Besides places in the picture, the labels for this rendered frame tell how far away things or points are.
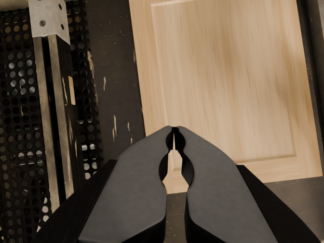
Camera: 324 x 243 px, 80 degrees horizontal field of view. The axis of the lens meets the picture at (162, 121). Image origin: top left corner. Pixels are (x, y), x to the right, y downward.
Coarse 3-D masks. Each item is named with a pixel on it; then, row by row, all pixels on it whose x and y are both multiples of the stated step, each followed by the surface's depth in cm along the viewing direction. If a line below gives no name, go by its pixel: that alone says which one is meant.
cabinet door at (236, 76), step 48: (144, 0) 53; (192, 0) 52; (240, 0) 52; (288, 0) 51; (144, 48) 52; (192, 48) 52; (240, 48) 52; (288, 48) 51; (144, 96) 52; (192, 96) 52; (240, 96) 51; (288, 96) 50; (240, 144) 51; (288, 144) 50
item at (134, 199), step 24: (144, 144) 10; (168, 144) 12; (120, 168) 9; (144, 168) 9; (120, 192) 8; (144, 192) 8; (96, 216) 7; (120, 216) 7; (144, 216) 7; (96, 240) 6; (120, 240) 6; (144, 240) 7
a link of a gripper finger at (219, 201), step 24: (192, 144) 10; (192, 168) 9; (216, 168) 9; (192, 192) 8; (216, 192) 8; (240, 192) 8; (192, 216) 7; (216, 216) 7; (240, 216) 7; (192, 240) 7; (216, 240) 6; (240, 240) 6; (264, 240) 6
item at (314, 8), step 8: (312, 0) 50; (320, 0) 49; (312, 8) 51; (320, 8) 49; (312, 16) 51; (320, 16) 49; (312, 24) 51; (320, 24) 49; (312, 32) 52; (320, 32) 49; (312, 40) 52; (320, 40) 49; (320, 48) 50; (320, 56) 50; (320, 64) 50; (320, 72) 51; (320, 80) 51; (320, 88) 51; (320, 96) 52
